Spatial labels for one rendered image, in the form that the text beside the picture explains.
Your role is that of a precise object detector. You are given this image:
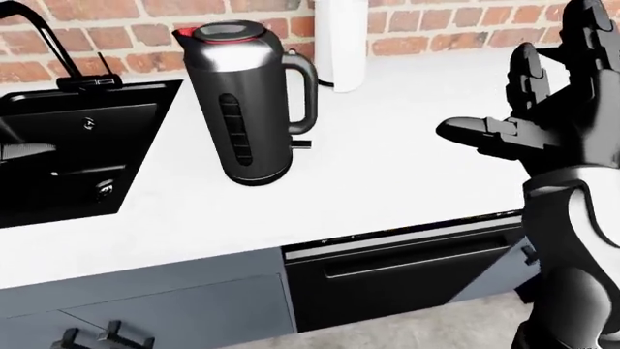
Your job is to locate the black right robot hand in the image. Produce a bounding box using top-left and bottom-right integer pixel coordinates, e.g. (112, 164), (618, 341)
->
(435, 0), (620, 180)

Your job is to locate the black silver electric kettle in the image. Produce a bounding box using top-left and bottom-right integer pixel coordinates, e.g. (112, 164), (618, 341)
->
(172, 20), (320, 188)

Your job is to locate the black dishwasher front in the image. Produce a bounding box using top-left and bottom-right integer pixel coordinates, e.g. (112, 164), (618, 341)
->
(282, 211), (537, 334)

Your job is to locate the white paper towel roll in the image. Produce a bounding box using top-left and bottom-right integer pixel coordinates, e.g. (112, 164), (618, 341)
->
(313, 0), (368, 94)

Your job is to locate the grey cabinet door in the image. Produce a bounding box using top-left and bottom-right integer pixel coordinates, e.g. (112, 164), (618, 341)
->
(0, 272), (297, 349)

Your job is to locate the black kitchen sink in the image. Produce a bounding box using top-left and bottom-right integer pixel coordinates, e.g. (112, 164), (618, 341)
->
(0, 79), (185, 230)

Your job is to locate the black sink faucet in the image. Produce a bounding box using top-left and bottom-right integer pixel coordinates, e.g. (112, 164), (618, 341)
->
(0, 0), (123, 92)

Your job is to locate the black cabinet handle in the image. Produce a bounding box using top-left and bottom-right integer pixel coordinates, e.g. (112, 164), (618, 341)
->
(98, 320), (156, 349)
(50, 327), (96, 349)

